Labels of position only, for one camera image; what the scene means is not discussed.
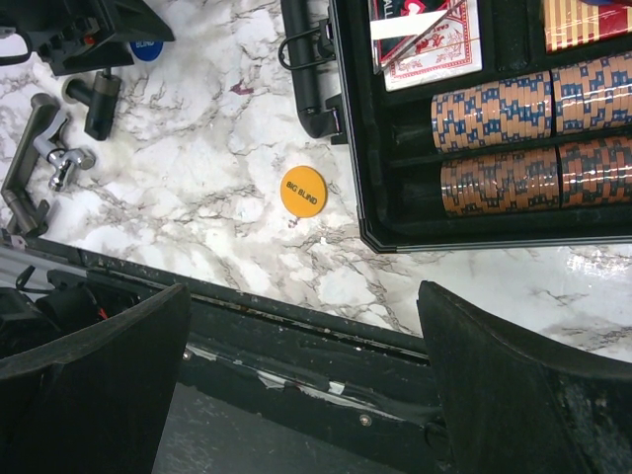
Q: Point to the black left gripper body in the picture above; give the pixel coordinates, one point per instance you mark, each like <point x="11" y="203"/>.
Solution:
<point x="69" y="36"/>

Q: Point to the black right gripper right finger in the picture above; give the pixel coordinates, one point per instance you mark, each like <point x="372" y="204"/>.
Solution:
<point x="516" y="402"/>

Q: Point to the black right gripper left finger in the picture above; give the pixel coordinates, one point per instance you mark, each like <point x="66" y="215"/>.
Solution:
<point x="97" y="400"/>

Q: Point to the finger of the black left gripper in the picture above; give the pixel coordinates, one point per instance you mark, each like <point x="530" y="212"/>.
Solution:
<point x="134" y="20"/>

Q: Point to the blue small blind button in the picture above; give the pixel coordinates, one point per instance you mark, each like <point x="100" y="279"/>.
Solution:
<point x="146" y="51"/>

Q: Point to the brown 100 chip roll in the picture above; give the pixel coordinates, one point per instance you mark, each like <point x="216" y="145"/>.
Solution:
<point x="595" y="172"/>
<point x="509" y="182"/>

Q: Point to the black poker set case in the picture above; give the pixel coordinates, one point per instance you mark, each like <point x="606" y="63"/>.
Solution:
<point x="396" y="165"/>

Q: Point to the tan blue 10 chip roll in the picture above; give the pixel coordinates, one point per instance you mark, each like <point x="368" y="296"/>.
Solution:
<point x="499" y="112"/>

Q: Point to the black angle valve white cap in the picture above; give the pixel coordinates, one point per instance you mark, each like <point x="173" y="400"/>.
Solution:
<point x="100" y="99"/>

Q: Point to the chrome faucet tap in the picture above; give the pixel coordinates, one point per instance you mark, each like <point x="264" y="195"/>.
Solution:
<point x="64" y="160"/>

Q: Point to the yellow big blind button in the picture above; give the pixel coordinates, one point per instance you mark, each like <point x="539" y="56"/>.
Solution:
<point x="303" y="192"/>

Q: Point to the red card deck with all-in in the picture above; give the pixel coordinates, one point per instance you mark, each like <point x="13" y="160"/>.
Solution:
<point x="416" y="43"/>

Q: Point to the tan 10 chip roll in case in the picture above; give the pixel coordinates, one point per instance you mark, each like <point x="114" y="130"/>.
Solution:
<point x="593" y="94"/>

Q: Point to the gold card deck with all-in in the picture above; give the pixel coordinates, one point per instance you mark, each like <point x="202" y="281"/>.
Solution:
<point x="571" y="23"/>

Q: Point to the dark grey door handle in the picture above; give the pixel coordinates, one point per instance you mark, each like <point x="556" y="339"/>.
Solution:
<point x="28" y="220"/>

